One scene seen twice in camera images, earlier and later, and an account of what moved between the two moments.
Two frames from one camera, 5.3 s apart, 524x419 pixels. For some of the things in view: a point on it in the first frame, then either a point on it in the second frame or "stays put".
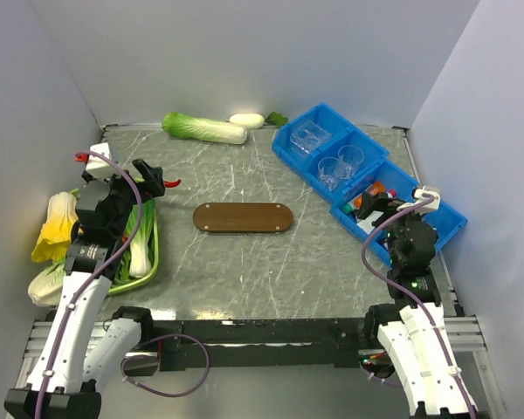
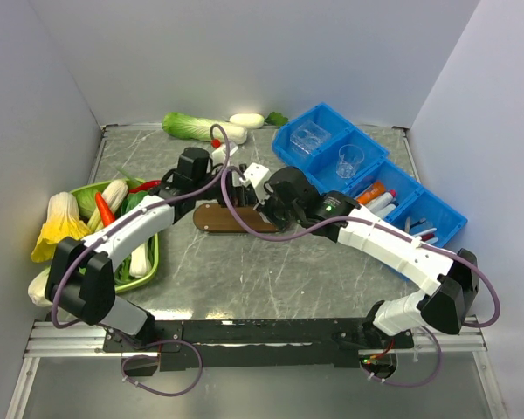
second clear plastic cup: x=349 y=159 stays put
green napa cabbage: x=206 y=129 stays put
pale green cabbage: x=45 y=287 stays put
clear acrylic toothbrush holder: x=307 y=136 stays put
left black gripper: x=151 y=183 -> x=230 y=188
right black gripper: x=368 y=204 -> x=265 y=209
